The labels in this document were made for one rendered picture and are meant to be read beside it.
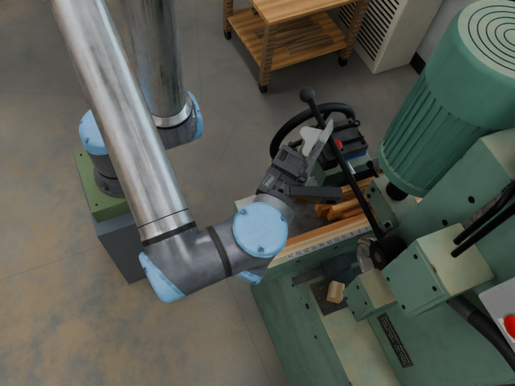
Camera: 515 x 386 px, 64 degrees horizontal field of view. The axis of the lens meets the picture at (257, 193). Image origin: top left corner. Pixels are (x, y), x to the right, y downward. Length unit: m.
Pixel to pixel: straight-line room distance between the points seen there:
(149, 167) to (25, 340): 1.46
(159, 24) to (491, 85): 0.62
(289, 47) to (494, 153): 1.94
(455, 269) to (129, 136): 0.51
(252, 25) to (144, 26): 1.74
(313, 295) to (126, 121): 0.66
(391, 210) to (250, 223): 0.41
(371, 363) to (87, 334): 1.23
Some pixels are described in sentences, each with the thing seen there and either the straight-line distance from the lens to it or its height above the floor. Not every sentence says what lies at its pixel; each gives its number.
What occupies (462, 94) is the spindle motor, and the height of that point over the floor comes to 1.42.
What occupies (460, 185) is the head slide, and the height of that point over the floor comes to 1.30.
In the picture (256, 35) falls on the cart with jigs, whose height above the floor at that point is 0.19.
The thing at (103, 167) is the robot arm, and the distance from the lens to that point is 1.28.
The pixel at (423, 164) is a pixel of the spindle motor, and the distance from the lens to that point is 0.76.
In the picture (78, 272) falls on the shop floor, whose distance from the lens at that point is 2.02.
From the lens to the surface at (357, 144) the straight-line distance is 1.08.
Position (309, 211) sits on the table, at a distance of 1.06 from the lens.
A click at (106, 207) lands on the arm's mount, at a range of 1.39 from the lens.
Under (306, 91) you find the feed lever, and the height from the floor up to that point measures 1.17.
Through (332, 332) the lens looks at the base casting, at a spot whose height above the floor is 0.80.
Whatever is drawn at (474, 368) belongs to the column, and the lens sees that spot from 0.82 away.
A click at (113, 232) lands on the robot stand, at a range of 1.44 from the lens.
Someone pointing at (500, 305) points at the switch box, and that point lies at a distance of 0.59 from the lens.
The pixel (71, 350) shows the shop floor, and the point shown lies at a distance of 1.94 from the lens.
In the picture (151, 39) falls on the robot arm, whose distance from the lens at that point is 0.95.
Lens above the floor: 1.83
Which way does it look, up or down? 61 degrees down
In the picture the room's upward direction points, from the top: 10 degrees clockwise
